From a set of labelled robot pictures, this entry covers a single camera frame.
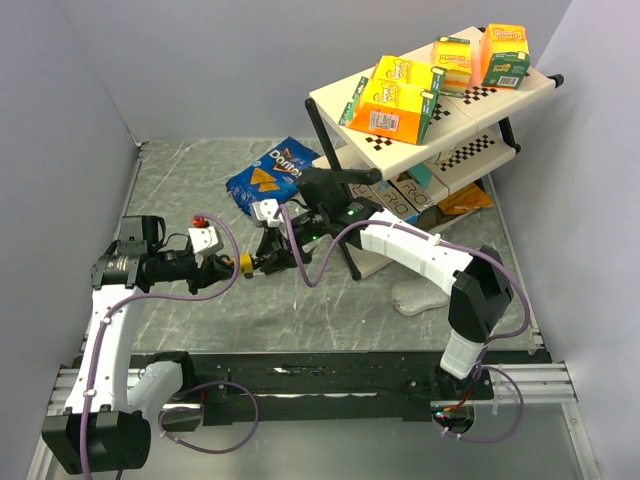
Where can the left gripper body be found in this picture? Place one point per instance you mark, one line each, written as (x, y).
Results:
(198, 277)

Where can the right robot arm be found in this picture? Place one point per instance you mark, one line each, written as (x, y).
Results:
(476, 282)

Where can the tall orange green carton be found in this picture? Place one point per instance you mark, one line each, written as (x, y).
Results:
(505, 56)

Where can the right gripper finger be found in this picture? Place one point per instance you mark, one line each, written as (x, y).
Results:
(274, 262)
(272, 244)

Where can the blue Doritos chip bag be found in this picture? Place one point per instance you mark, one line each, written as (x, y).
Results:
(272, 176)

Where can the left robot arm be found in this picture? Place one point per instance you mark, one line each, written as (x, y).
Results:
(106, 424)

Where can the small yellow green carton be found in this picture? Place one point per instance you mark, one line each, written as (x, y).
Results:
(454, 55)

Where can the teal box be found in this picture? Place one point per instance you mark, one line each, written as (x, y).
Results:
(421, 174)

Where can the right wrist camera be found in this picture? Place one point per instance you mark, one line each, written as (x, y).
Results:
(266, 213)

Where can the rear yellow carton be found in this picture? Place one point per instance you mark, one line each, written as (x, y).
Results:
(410, 72)

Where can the black frame beige shelf rack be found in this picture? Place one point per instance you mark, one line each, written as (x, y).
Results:
(470, 135)

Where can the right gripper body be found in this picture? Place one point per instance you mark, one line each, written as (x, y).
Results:
(307, 228)

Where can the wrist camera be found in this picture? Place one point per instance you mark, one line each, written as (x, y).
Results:
(205, 239)
(266, 213)

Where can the orange flat packet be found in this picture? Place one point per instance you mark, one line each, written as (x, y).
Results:
(468, 199)

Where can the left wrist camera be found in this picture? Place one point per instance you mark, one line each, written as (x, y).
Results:
(205, 239)

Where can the front orange yellow carton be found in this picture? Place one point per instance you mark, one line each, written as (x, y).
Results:
(397, 111)

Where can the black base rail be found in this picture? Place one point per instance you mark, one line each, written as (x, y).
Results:
(308, 386)

